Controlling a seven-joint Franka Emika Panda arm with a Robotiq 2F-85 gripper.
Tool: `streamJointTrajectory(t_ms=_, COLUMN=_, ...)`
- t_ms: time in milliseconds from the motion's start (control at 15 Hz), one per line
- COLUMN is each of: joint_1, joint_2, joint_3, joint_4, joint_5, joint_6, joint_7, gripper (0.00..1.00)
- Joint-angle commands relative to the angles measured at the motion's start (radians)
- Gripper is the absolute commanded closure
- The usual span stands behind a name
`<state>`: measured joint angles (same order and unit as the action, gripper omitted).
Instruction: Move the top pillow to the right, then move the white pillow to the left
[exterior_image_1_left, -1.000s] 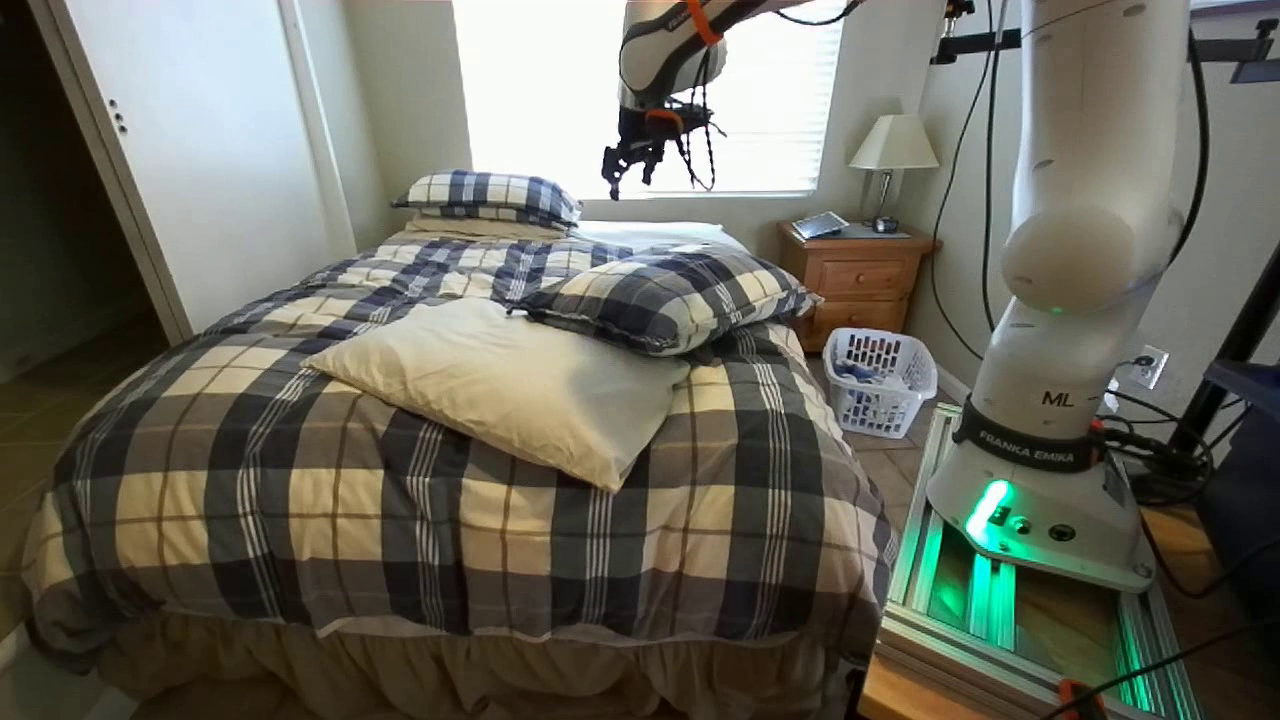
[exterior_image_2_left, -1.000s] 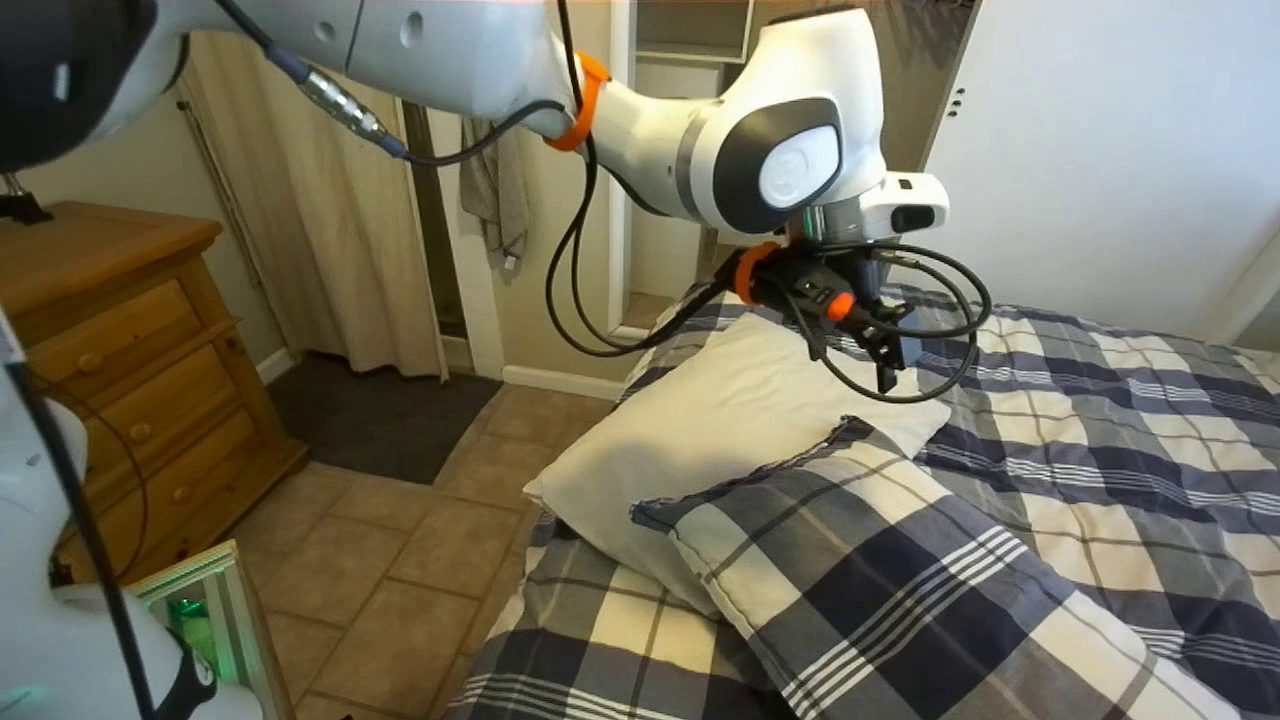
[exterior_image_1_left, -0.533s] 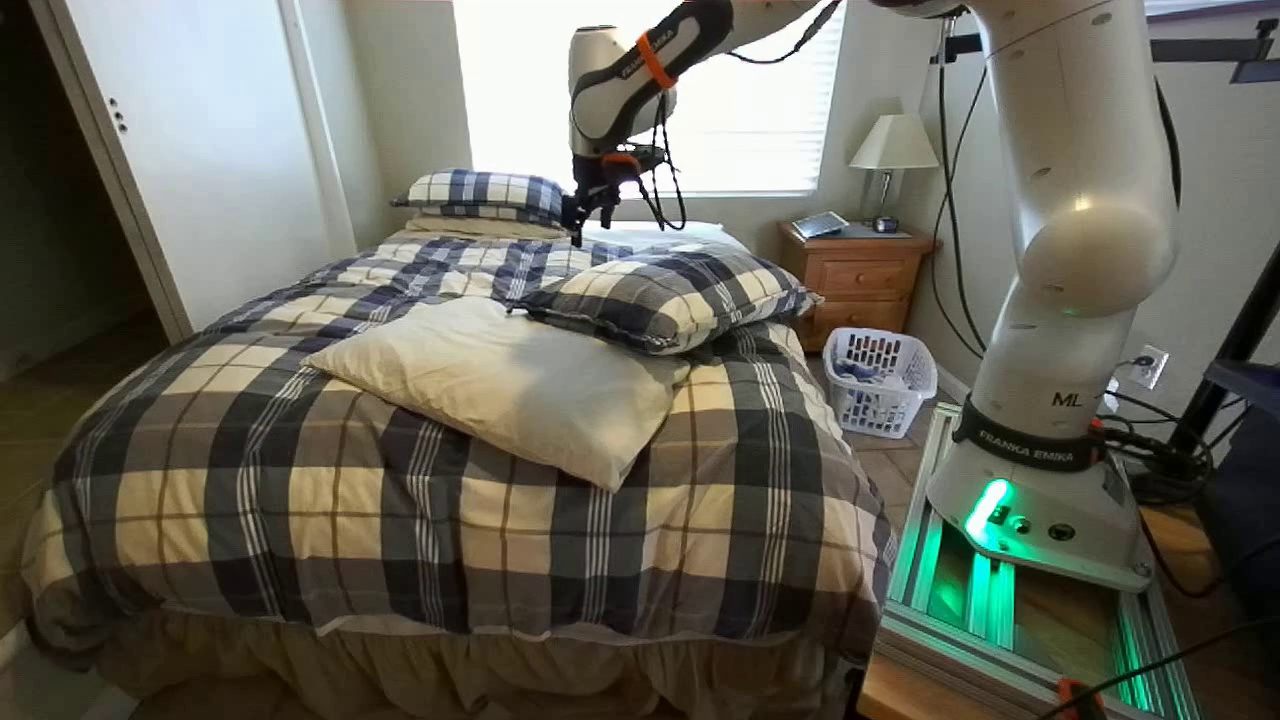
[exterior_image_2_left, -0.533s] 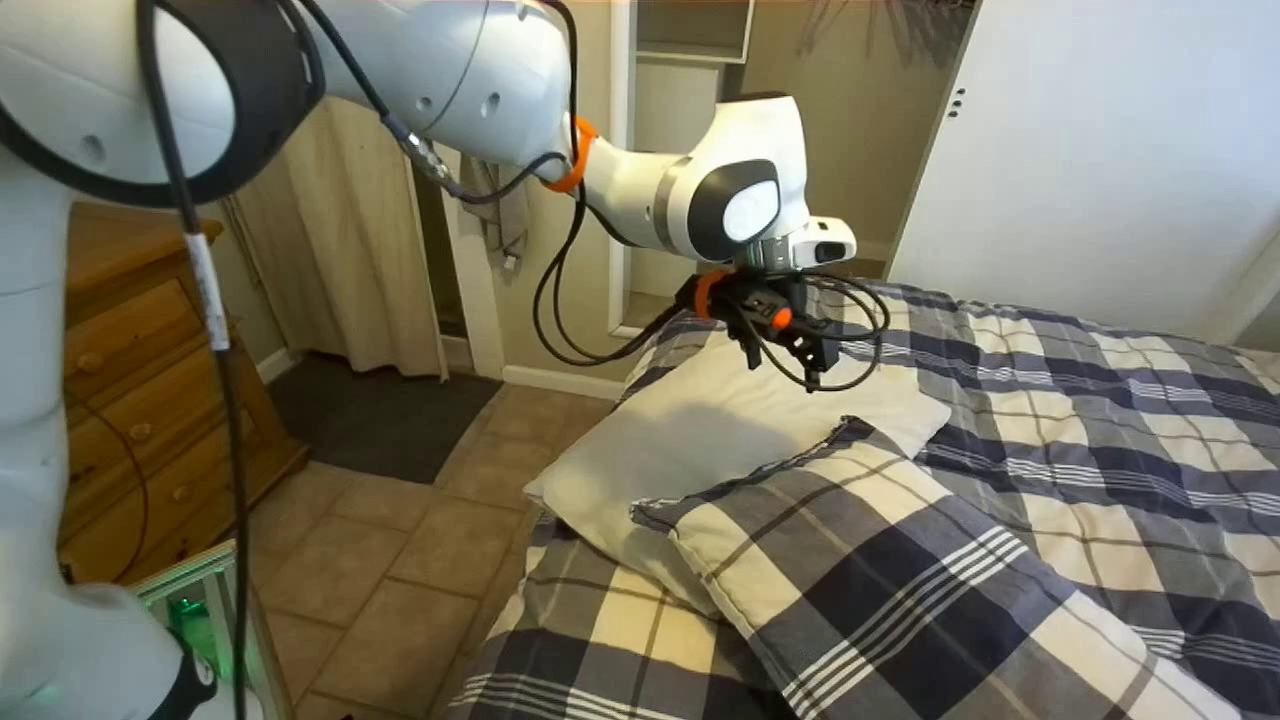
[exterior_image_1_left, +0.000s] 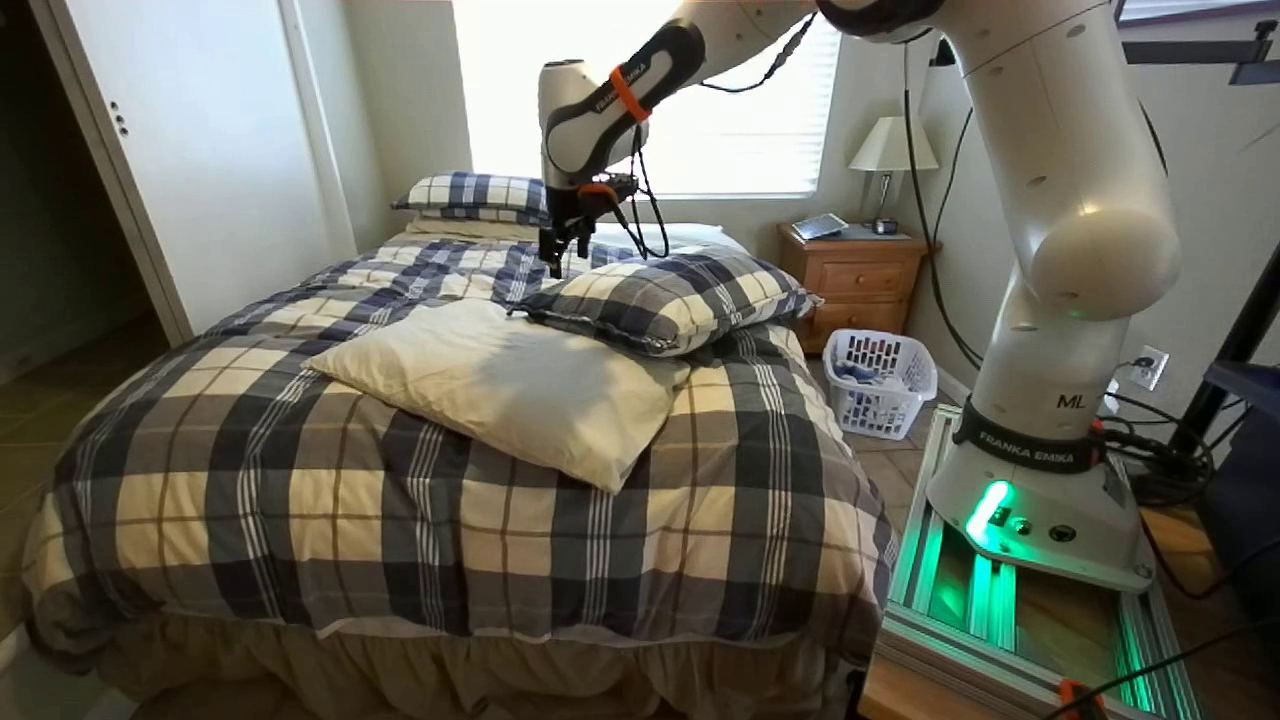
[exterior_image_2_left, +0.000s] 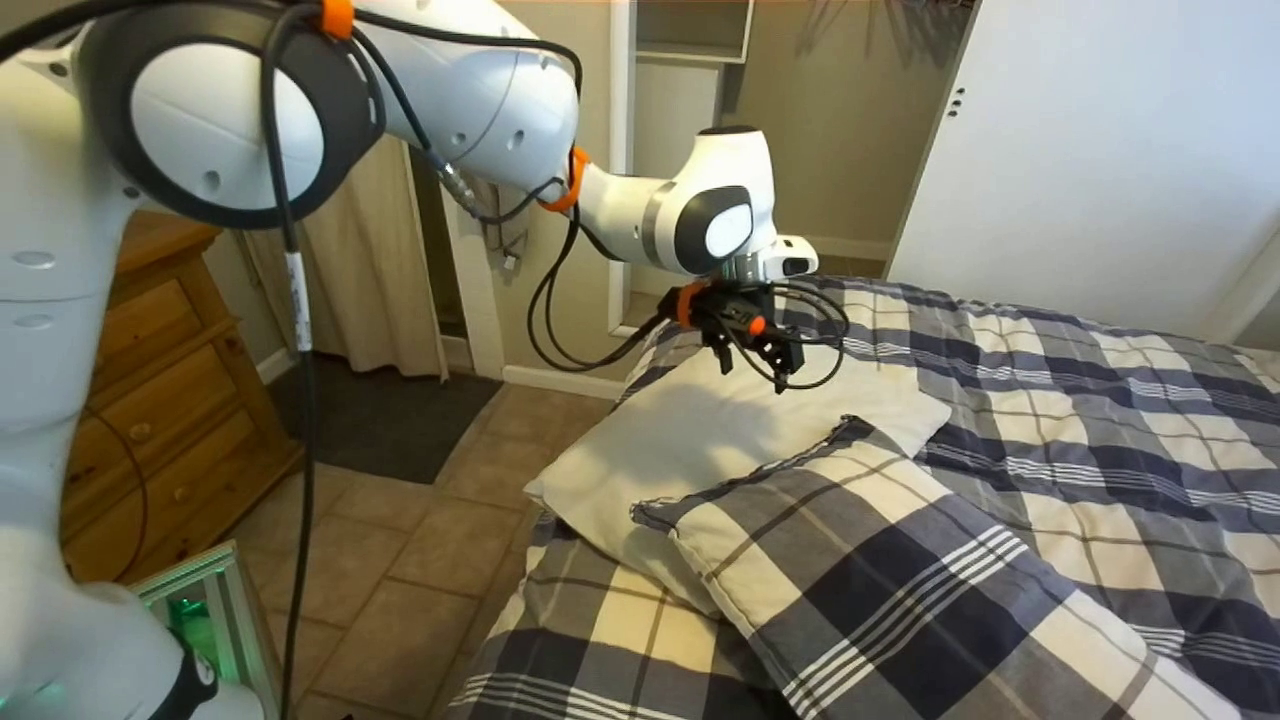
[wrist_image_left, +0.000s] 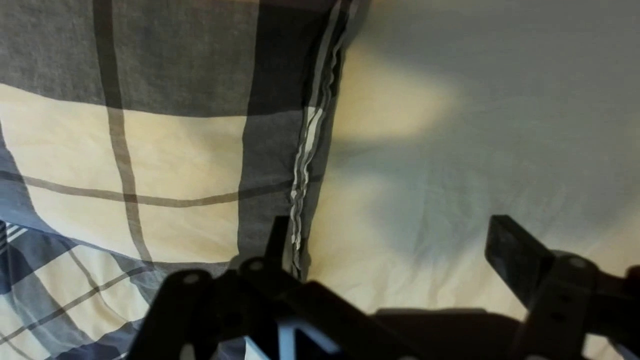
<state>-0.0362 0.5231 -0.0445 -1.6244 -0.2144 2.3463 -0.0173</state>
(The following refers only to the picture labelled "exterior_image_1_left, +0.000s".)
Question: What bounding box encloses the beige bed skirt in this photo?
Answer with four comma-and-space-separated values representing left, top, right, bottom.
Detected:
22, 584, 884, 720

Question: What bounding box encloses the white shade table lamp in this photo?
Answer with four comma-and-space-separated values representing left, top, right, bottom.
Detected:
849, 113, 945, 240

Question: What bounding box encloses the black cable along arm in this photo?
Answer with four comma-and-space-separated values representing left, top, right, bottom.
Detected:
694, 9, 821, 94

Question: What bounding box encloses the white laundry basket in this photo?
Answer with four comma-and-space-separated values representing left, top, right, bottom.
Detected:
821, 322, 945, 442

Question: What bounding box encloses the blue plaid pillow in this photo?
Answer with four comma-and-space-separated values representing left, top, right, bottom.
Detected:
507, 246, 821, 360
390, 166, 556, 233

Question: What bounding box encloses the black looped gripper cable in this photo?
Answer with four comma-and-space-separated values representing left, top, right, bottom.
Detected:
625, 144, 675, 260

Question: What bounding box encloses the blue book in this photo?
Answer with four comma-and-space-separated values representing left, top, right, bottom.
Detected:
788, 207, 856, 246

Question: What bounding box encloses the blue plaid comforter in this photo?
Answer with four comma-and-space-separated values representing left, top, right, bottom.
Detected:
16, 217, 897, 673

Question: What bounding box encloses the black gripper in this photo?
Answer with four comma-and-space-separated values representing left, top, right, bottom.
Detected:
535, 183, 613, 280

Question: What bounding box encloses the black overhead bracket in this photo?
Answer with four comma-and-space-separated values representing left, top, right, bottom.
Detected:
1114, 0, 1280, 88

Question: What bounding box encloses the bright window with blinds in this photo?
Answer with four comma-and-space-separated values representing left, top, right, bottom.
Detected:
449, 0, 849, 203

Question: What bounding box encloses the black metal stand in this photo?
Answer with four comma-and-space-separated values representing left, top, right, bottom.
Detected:
1162, 274, 1280, 465

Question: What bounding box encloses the plain white pillow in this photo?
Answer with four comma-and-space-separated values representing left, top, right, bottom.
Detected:
584, 217, 754, 272
302, 295, 694, 500

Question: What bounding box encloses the wooden nightstand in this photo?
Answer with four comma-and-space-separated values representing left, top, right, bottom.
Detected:
774, 220, 933, 356

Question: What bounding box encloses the white closet door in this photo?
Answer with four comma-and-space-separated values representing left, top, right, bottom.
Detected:
26, 0, 342, 345

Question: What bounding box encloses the white wall outlet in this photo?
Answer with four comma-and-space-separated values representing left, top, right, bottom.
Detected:
1126, 345, 1174, 397

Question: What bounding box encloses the aluminium robot base platform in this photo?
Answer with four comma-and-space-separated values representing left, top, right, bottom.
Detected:
872, 397, 1212, 720

